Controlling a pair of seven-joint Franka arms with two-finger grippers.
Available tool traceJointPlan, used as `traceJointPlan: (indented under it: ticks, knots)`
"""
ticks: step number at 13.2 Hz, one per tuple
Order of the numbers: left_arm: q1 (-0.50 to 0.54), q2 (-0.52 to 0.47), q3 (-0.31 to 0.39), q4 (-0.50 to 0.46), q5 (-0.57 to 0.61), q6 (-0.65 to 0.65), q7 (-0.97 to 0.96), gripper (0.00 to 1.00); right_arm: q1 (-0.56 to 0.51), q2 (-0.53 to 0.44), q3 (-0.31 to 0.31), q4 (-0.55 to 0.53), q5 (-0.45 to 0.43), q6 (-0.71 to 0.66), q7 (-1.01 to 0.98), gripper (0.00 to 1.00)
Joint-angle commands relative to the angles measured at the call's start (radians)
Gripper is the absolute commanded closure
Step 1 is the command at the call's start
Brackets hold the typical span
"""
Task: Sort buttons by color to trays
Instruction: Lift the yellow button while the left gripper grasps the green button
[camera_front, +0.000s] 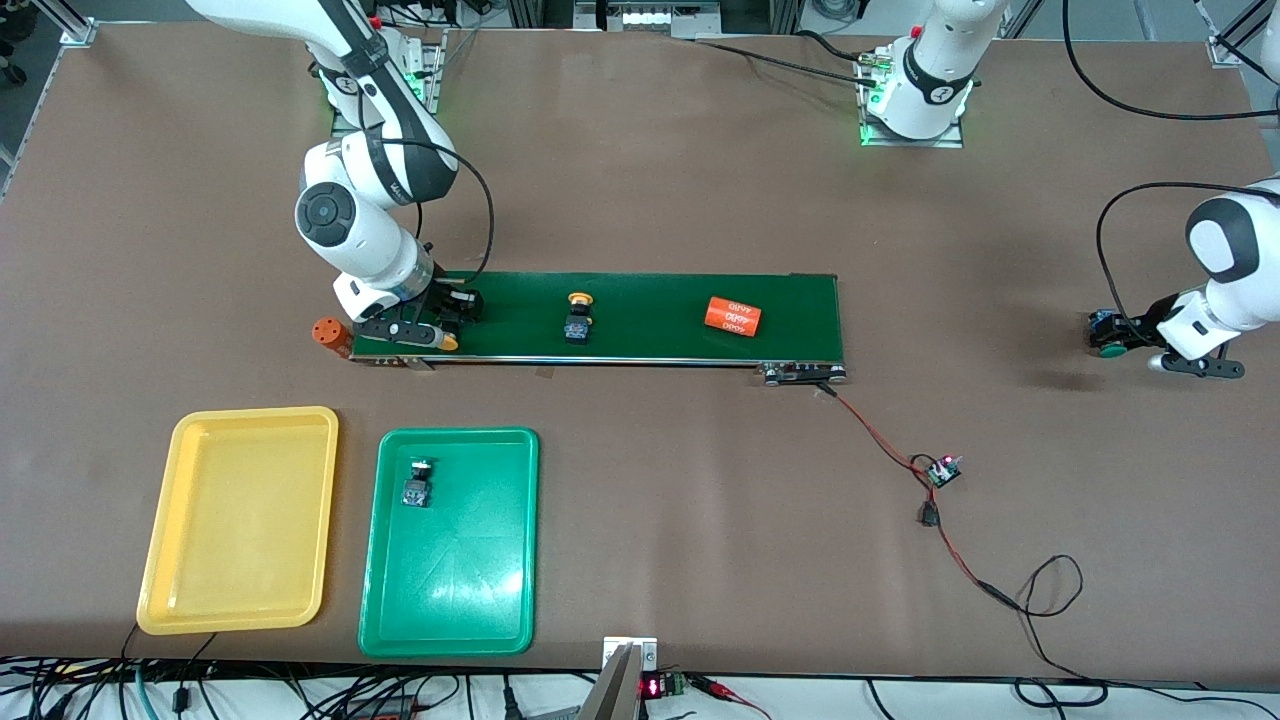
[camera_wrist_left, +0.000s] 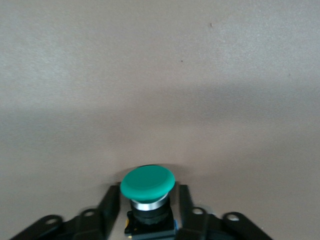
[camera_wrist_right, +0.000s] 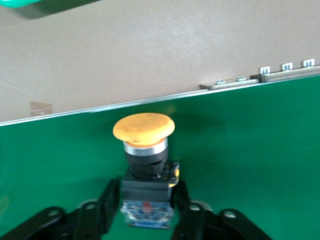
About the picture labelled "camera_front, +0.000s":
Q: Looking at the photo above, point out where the red black wire pair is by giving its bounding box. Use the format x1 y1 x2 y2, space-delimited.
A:
815 383 1021 611

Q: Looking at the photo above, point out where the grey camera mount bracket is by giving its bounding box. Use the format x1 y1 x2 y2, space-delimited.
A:
575 636 659 720

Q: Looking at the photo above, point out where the green plastic tray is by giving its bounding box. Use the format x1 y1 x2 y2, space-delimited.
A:
358 427 540 658

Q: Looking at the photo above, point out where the red alligator clip lead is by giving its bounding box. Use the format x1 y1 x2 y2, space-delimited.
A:
690 675 771 720

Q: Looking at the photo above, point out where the aluminium corner profile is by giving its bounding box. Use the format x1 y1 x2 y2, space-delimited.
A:
40 0 99 47
1208 0 1271 69

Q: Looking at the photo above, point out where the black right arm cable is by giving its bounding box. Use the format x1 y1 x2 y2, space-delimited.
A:
375 135 496 296

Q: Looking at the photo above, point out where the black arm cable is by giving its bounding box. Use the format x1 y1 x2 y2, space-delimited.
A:
375 135 496 296
1062 0 1280 341

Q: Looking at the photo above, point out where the black cable with plug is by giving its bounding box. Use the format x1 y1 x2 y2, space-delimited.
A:
172 633 217 713

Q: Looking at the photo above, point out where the yellow plastic tray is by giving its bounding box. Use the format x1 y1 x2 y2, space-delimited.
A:
136 406 340 636

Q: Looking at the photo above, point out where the aluminium frame rack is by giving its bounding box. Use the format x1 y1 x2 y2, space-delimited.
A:
505 0 801 41

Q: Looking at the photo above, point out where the black cable across table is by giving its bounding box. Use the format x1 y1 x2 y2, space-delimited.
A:
690 30 886 89

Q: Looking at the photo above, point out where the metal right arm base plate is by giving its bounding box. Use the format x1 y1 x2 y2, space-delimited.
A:
330 28 448 139

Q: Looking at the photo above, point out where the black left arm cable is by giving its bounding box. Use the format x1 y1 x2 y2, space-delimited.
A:
1062 0 1280 341

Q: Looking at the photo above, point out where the thin black looped cable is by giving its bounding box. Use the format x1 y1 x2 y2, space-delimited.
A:
1012 555 1111 711

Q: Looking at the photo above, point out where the white lit device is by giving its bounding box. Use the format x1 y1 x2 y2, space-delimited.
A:
598 0 723 33

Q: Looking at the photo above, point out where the green belt conveyor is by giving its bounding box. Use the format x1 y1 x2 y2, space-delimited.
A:
349 268 849 387

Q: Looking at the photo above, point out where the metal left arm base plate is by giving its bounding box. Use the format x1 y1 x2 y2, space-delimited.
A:
858 50 966 149

